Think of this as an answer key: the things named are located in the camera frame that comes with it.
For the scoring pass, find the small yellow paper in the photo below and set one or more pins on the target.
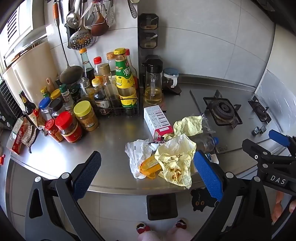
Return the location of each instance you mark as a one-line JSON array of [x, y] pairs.
[[188, 125]]

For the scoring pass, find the blue lid jar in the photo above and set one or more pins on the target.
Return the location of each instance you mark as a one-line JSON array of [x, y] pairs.
[[45, 109]]

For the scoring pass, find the small yellow lid jar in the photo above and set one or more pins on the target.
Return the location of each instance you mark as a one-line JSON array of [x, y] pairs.
[[55, 93]]

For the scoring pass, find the steel ladle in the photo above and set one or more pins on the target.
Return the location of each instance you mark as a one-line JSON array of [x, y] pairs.
[[72, 19]]

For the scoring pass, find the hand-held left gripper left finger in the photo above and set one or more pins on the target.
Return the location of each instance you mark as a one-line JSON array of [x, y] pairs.
[[87, 172]]

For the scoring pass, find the small red lid jar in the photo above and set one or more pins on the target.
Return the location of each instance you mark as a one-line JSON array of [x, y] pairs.
[[53, 131]]

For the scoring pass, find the black cat floor mat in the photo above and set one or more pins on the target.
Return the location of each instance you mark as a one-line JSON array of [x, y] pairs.
[[201, 199]]

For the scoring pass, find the orange snack packet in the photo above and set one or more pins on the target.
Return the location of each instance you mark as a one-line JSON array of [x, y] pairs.
[[149, 166]]

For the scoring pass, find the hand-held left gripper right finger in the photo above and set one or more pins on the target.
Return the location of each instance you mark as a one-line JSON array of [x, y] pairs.
[[208, 176]]

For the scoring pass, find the orange cap bottle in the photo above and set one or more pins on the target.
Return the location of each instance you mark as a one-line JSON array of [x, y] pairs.
[[111, 61]]

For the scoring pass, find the black appliance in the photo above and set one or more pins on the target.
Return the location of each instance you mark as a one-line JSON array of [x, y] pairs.
[[9, 102]]

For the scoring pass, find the pink and white carton box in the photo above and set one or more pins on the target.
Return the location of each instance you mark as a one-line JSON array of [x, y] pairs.
[[157, 118]]

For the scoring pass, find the red cap clear bottle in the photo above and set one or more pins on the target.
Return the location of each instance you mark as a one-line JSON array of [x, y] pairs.
[[98, 67]]

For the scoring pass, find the steel perforated skimmer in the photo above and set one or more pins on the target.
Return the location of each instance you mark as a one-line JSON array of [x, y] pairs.
[[82, 39]]

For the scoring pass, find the clear plastic wrapper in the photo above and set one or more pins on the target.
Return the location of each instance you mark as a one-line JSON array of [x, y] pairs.
[[207, 122]]

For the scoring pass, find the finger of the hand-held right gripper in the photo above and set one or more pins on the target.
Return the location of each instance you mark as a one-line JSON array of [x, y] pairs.
[[256, 149], [278, 137]]

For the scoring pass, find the steel gas stove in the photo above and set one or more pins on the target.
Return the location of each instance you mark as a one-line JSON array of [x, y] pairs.
[[245, 132]]

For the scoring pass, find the red label sauce bottle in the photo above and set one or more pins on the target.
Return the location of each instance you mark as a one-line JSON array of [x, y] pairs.
[[131, 67]]

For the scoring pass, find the louvred window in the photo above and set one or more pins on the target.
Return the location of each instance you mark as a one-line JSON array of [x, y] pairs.
[[13, 25]]

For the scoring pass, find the large red lid jar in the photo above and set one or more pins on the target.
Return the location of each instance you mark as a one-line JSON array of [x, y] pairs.
[[69, 128]]

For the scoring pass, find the tall dark soy sauce bottle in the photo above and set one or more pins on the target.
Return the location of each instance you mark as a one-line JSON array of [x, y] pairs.
[[86, 67]]

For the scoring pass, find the large printed yellow paper wrapper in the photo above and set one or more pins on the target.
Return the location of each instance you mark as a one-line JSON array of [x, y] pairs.
[[175, 157]]

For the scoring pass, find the small white blue packet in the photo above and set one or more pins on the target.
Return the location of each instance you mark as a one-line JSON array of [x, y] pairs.
[[213, 158]]

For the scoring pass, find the black trash bin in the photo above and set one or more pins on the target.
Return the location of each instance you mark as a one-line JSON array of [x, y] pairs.
[[161, 206]]

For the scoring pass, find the silver foil splash guard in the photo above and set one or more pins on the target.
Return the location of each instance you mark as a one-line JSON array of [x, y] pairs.
[[277, 97]]

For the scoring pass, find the yellow cap dark sauce bottle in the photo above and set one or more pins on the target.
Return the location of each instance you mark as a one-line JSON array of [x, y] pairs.
[[100, 97]]

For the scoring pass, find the glass jar grey-blue lid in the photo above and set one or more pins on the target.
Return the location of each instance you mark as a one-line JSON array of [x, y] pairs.
[[170, 78]]

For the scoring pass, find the glass cruet silver cap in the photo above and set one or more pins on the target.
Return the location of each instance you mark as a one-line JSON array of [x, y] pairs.
[[85, 89]]

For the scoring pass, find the clear plastic bottle blue cap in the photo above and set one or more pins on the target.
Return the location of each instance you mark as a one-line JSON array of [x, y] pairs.
[[205, 143]]

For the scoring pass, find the green cap spice bottle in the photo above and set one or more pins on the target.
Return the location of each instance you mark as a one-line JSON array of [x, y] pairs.
[[66, 95]]

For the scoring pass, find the black lid jar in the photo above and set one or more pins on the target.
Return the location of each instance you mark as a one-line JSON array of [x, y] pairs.
[[56, 107]]

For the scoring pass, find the black wall spice box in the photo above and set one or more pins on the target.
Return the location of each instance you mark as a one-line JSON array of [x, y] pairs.
[[148, 40], [148, 22]]

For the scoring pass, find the beige cutting board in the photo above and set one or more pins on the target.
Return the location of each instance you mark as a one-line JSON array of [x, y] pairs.
[[32, 69]]

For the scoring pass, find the red slipper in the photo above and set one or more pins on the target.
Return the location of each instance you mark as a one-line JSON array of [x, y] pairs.
[[181, 224], [143, 228]]

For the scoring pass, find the steel stove knob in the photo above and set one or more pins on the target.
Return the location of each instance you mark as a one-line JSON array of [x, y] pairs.
[[256, 131], [263, 129]]

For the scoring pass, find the dark glass bottle red label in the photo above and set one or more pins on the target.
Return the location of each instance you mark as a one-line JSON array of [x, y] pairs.
[[29, 109]]

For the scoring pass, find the glass oil dispenser black lid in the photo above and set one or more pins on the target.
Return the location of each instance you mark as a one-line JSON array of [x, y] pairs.
[[152, 88]]

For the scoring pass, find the small red object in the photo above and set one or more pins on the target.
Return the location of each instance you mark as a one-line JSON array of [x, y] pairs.
[[1, 159]]

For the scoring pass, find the person's right hand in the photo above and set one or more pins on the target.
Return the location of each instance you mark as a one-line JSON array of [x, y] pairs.
[[277, 208]]

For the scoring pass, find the yellow lid spice jar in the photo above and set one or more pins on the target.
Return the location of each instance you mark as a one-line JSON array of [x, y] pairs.
[[86, 117]]

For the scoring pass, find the brown wooden spoon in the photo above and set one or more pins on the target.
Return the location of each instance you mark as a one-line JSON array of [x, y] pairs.
[[100, 27]]

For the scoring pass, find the steel slotted spatula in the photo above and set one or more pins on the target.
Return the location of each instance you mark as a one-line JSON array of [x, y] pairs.
[[110, 14]]

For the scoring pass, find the gold cap glass bottle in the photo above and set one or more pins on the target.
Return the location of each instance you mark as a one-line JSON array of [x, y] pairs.
[[107, 78]]

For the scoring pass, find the small dark jar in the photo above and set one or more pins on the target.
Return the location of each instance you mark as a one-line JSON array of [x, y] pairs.
[[74, 92]]

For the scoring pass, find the small yellow-green cap bottle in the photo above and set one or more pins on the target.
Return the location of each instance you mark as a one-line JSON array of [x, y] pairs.
[[45, 91]]

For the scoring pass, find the red and white snack box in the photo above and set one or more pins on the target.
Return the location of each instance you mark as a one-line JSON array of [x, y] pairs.
[[17, 139]]

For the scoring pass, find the white plastic packaging bag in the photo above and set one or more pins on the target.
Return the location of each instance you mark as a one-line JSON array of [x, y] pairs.
[[135, 157]]

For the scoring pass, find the large green label seasoning bottle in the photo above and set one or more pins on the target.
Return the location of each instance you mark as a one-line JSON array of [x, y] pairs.
[[124, 85]]

